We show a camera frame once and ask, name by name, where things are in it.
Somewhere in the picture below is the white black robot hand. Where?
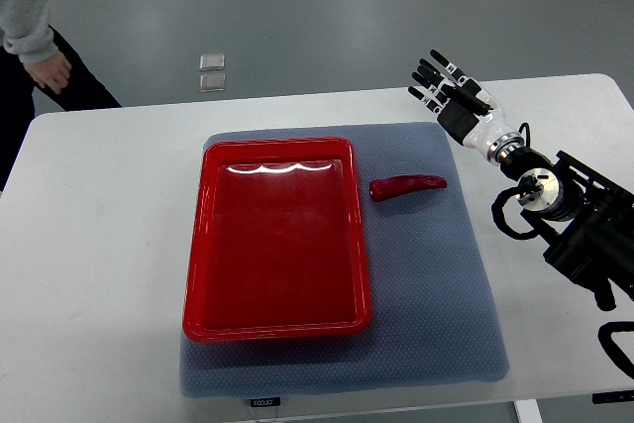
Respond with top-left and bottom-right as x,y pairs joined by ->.
407,50 -> 523,163

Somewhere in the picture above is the red pepper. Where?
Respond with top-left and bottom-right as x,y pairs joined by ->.
370,174 -> 448,202

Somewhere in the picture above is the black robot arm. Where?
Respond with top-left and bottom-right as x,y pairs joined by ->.
408,50 -> 633,312

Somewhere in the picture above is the red plastic tray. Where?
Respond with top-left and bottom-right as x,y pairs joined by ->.
182,137 -> 372,343

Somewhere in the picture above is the bystander hand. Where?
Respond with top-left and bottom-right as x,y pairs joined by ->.
23,51 -> 71,94

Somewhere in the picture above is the upper metal floor plate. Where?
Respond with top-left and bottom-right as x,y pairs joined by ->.
199,53 -> 226,71

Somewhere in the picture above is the grey-blue textured mat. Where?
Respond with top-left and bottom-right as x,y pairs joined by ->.
180,122 -> 509,398

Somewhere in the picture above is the white table leg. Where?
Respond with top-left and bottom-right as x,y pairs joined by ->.
513,399 -> 543,423

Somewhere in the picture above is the black table label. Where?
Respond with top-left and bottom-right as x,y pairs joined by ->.
249,396 -> 281,408

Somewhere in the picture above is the black table control panel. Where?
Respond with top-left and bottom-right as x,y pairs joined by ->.
591,390 -> 634,404

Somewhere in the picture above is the grey sweater sleeve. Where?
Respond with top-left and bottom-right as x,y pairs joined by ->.
1,0 -> 57,64

